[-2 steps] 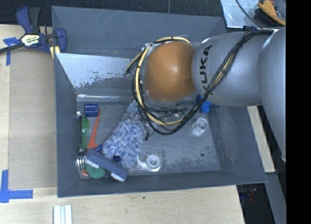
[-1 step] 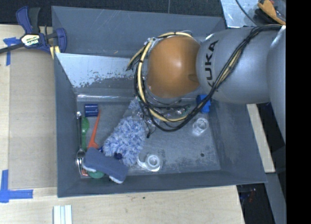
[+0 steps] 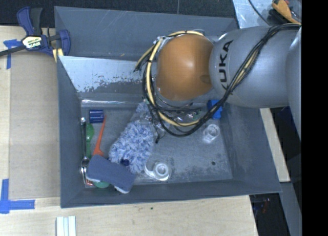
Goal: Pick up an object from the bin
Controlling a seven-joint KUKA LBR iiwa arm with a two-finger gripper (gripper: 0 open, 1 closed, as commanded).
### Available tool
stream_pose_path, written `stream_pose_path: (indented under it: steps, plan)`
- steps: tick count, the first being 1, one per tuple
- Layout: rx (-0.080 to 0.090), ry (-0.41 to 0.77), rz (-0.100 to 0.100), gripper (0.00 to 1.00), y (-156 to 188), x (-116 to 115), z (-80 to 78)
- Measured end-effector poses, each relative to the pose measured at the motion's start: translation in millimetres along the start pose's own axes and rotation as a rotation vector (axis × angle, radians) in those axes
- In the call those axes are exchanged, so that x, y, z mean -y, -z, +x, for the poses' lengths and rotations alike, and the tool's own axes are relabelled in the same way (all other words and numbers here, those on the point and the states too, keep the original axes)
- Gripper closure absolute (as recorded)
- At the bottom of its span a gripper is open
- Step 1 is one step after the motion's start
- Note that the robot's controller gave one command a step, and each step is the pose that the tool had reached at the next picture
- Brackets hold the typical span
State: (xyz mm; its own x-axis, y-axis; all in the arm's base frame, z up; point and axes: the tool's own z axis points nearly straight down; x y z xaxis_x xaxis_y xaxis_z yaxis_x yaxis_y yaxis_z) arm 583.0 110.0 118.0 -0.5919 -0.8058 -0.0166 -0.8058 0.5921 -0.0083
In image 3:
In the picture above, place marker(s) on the blue white fluffy duster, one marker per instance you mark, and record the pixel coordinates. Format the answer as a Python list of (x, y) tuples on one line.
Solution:
[(133, 142)]

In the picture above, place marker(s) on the grey metal bin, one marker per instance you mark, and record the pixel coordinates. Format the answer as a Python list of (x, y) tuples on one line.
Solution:
[(107, 30)]

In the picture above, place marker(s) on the blue plastic block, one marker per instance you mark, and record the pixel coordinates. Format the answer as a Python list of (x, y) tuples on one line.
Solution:
[(217, 113)]

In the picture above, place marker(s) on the dark blue small cylinder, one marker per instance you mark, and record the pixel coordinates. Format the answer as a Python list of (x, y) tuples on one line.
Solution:
[(96, 116)]

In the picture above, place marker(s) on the clear tape dispenser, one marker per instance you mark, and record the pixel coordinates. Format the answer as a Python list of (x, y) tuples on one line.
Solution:
[(160, 169)]

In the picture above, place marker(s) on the clear glass cup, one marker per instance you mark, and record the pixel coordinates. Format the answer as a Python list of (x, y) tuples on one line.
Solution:
[(211, 133)]

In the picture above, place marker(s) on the green round lid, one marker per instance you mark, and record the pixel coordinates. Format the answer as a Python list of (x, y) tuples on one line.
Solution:
[(102, 184)]

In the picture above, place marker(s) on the green plastic spoon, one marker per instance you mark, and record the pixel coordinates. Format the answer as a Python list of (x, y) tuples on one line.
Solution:
[(89, 131)]

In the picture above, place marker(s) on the metal spoon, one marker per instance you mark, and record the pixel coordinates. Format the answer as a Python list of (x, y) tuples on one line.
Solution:
[(84, 164)]

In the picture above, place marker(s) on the pale wood flat board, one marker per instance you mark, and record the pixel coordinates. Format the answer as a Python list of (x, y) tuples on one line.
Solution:
[(33, 127)]

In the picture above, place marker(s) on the blue sponge with white base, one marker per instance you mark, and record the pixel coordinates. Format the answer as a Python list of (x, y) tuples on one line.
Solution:
[(110, 172)]

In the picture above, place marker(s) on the orange plastic pick tool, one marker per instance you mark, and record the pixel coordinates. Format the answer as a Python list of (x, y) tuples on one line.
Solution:
[(99, 142)]

